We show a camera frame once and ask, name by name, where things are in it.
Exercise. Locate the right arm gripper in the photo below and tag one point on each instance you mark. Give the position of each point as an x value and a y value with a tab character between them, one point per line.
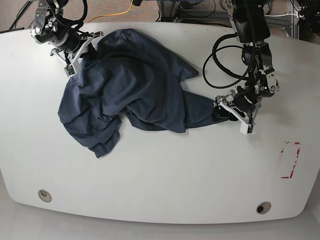
75	46

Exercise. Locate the table cable grommet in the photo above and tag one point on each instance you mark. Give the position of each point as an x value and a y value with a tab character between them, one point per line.
263	208
45	196

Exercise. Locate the red tape rectangle marking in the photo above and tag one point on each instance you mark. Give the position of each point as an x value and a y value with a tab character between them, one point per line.
289	156

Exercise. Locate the left table cable grommet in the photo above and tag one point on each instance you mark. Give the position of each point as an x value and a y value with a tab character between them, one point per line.
45	196

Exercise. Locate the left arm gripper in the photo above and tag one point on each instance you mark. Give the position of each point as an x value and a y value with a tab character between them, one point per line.
236	105

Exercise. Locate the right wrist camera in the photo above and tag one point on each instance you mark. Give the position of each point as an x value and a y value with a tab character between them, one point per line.
69	70

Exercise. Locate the right table cable grommet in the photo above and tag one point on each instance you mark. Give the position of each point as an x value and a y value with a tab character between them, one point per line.
263	208

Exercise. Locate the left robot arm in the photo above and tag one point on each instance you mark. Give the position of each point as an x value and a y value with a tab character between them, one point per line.
250	27

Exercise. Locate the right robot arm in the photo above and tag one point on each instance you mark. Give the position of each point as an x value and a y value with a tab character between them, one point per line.
50	24

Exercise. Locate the dark blue t-shirt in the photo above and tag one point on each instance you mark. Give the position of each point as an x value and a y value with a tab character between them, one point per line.
132	75

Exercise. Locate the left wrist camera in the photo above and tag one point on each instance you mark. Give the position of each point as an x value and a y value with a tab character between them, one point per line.
247	128

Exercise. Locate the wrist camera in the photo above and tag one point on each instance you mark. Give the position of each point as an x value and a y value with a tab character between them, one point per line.
247	128
69	70

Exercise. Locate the aluminium frame rail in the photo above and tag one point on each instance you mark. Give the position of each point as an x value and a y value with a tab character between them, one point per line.
179	11

